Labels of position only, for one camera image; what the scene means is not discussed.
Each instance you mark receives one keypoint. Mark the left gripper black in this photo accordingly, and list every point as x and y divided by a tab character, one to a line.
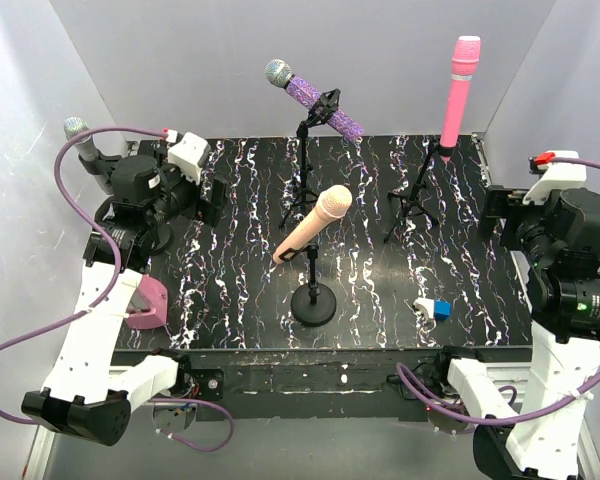
212	210

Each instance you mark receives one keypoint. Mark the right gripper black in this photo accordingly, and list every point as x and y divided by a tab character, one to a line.
507	203

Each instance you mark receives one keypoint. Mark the beige peach microphone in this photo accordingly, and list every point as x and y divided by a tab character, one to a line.
332	205

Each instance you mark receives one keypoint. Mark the black round-base desk stand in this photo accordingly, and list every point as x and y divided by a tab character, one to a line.
313	304

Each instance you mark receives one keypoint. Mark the black tripod stand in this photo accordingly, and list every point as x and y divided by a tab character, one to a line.
410	204
307	165

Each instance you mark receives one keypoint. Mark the purple glitter microphone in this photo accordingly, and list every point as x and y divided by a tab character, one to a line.
279	74

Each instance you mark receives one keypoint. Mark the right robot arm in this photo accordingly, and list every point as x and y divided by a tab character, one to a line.
560	239

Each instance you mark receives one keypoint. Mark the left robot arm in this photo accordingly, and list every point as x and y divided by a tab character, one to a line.
78	397

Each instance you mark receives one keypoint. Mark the pink tall microphone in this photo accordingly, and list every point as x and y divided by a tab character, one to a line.
464	63

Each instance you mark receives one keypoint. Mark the silver grey microphone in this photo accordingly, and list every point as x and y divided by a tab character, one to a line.
73	126

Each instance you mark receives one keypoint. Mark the pink plastic block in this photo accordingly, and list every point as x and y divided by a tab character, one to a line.
148	307

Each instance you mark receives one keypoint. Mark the white and blue block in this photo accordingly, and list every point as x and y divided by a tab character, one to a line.
433	309

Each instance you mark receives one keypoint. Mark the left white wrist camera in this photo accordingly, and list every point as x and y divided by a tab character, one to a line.
189	152

